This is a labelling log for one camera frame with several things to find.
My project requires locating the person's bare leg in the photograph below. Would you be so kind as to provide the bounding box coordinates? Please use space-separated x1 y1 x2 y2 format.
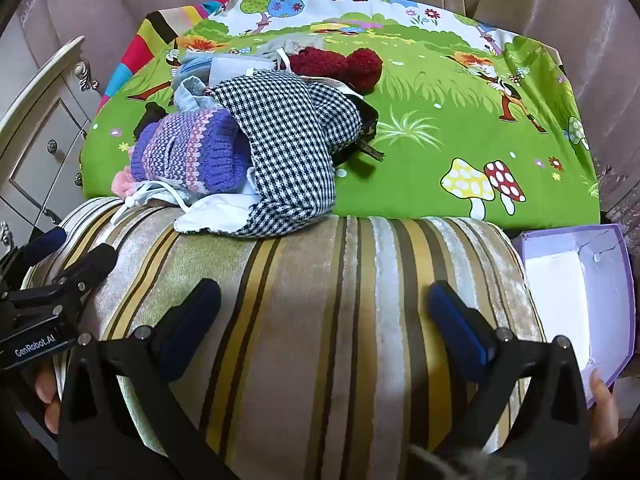
589 367 621 453

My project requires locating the pink fluffy cloth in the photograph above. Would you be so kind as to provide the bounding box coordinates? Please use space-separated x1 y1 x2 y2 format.
111 170 146 198

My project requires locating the blue zippered pouch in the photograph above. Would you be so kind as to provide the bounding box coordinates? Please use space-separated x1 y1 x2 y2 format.
177 55 216 78

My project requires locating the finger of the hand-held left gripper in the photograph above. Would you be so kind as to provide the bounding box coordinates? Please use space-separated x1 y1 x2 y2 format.
0 227 68 281
55 243 119 292

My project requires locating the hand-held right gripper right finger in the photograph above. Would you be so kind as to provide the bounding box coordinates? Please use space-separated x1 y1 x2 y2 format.
400 280 591 480

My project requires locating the purple cardboard box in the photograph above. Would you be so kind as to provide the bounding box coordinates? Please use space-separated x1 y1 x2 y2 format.
510 223 637 408

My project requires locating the green cartoon printed blanket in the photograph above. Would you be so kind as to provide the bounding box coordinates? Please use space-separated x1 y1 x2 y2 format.
80 0 601 231

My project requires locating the white ornate cabinet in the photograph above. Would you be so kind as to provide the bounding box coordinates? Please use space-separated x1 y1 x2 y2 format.
0 35 108 271

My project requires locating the purple knitted hat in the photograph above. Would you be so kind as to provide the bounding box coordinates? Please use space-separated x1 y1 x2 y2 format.
130 110 251 196

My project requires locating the grey drawstring pouch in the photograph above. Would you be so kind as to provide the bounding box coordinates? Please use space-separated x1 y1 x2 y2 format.
260 35 326 58

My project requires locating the white face mask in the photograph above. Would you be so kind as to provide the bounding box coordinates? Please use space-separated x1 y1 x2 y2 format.
111 182 263 236

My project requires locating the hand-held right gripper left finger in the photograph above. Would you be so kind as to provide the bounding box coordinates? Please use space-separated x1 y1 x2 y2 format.
57 277 241 480

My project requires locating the dark green fluffy knit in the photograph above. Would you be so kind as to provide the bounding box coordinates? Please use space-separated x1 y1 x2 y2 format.
330 91 386 167

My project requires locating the dark red knitted hat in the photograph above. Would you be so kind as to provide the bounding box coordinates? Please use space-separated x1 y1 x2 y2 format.
289 46 383 95

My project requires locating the white cloth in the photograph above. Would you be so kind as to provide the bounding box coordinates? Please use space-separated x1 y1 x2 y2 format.
207 55 278 86

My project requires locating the black white houndstooth scarf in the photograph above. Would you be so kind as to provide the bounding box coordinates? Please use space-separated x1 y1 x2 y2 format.
207 71 363 238

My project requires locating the person's left hand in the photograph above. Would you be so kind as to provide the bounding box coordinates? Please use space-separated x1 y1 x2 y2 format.
34 365 63 436

